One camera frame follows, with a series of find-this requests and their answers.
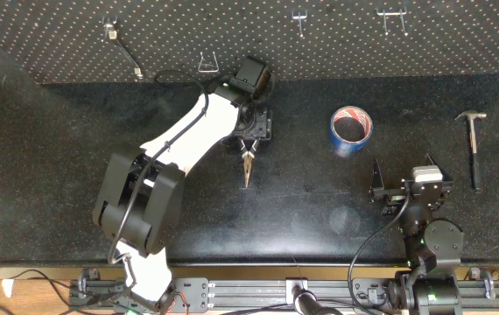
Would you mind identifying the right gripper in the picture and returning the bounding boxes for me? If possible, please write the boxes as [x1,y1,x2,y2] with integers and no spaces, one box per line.
[369,152,454,216]

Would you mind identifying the roll of blue tape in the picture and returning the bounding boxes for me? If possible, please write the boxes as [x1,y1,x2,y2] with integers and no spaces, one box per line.
[329,104,375,155]

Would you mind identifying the pliers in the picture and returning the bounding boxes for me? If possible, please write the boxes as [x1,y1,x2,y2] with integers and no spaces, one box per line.
[239,139,260,190]

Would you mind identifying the black pegboard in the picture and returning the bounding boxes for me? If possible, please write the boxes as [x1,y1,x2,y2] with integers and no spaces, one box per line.
[0,0,499,85]

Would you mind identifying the hammer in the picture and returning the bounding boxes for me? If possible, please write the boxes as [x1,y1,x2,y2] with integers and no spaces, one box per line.
[453,109,488,192]

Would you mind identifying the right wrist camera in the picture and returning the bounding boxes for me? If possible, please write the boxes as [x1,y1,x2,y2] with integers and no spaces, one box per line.
[411,164,445,185]

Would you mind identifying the black cable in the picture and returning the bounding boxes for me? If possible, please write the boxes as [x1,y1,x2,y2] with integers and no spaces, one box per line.
[346,189,412,314]
[106,69,211,266]

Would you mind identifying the mounting rail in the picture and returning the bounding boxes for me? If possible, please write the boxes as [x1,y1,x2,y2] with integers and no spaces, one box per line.
[68,266,499,315]

